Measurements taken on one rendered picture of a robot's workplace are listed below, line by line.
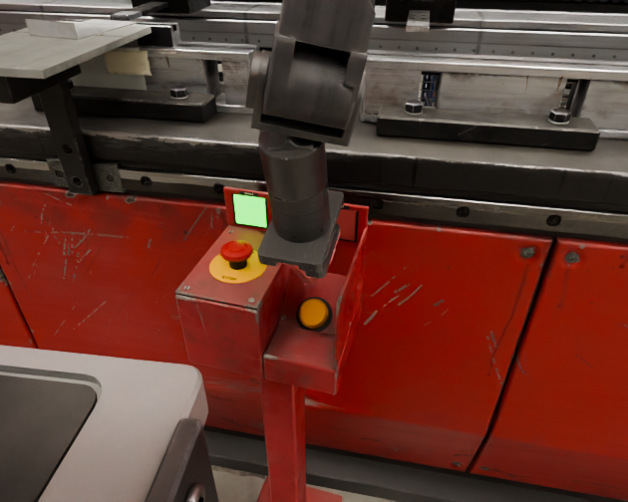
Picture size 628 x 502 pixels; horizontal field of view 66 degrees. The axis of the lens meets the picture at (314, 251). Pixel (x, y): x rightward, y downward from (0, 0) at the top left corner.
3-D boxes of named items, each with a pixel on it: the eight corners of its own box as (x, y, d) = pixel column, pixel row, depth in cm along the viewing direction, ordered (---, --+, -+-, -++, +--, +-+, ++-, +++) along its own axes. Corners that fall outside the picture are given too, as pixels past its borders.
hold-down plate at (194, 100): (34, 111, 81) (28, 93, 79) (54, 101, 85) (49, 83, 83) (205, 124, 76) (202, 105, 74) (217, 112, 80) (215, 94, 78)
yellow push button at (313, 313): (298, 328, 64) (295, 324, 62) (304, 300, 65) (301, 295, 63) (326, 333, 63) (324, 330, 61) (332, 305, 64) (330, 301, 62)
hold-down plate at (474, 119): (376, 135, 72) (377, 116, 70) (379, 123, 76) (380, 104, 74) (594, 151, 67) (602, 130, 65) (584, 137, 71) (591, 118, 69)
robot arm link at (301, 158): (252, 149, 39) (323, 146, 39) (260, 102, 43) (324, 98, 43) (265, 210, 44) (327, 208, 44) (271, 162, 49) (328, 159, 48)
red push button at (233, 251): (217, 276, 61) (213, 252, 59) (230, 257, 64) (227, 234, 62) (247, 281, 60) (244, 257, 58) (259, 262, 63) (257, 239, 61)
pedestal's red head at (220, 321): (187, 363, 64) (163, 250, 54) (236, 288, 76) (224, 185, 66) (336, 396, 59) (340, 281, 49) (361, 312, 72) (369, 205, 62)
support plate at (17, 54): (-91, 71, 58) (-95, 62, 57) (49, 28, 79) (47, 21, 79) (44, 79, 55) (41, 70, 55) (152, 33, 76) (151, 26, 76)
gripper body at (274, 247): (345, 204, 53) (343, 149, 47) (322, 277, 47) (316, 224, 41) (288, 197, 55) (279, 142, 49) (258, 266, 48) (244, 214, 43)
